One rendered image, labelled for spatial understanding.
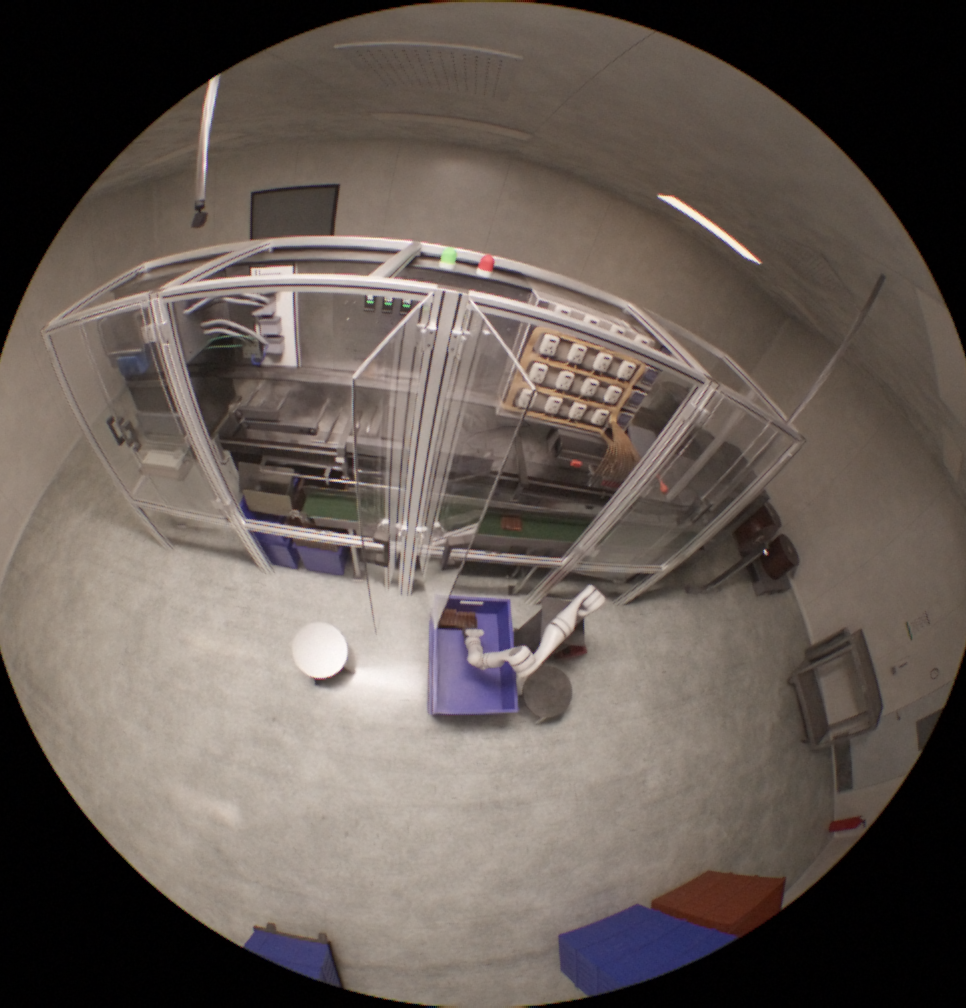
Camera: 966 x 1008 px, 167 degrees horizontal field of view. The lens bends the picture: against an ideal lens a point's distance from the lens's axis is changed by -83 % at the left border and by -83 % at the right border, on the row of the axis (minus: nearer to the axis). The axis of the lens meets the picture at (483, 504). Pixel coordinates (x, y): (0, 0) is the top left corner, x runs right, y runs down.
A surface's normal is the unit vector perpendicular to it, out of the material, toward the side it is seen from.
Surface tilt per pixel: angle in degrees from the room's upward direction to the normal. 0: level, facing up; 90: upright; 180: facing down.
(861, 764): 90
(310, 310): 90
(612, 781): 0
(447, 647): 0
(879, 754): 90
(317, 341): 90
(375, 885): 0
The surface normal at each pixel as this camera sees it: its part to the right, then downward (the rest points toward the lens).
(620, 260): 0.03, 0.78
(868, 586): -0.97, -0.13
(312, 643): 0.24, -0.61
